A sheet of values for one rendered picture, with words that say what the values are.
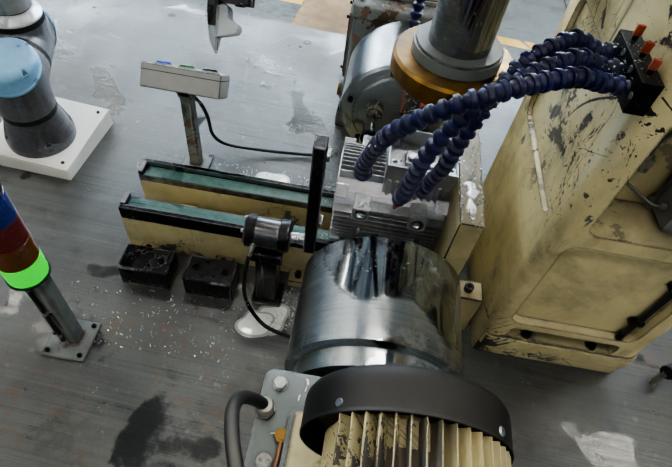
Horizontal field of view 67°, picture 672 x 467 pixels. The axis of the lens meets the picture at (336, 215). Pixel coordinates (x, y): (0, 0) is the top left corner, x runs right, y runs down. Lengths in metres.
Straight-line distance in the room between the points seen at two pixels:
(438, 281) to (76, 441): 0.66
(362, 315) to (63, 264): 0.73
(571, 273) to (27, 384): 0.95
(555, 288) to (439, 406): 0.55
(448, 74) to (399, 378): 0.45
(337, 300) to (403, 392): 0.30
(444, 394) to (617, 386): 0.82
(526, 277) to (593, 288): 0.12
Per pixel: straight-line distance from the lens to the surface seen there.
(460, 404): 0.42
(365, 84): 1.08
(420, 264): 0.72
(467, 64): 0.73
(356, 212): 0.88
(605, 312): 1.01
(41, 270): 0.89
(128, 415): 1.02
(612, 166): 0.71
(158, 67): 1.16
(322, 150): 0.71
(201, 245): 1.11
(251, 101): 1.51
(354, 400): 0.42
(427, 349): 0.67
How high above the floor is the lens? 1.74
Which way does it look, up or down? 50 degrees down
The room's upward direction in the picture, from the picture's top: 9 degrees clockwise
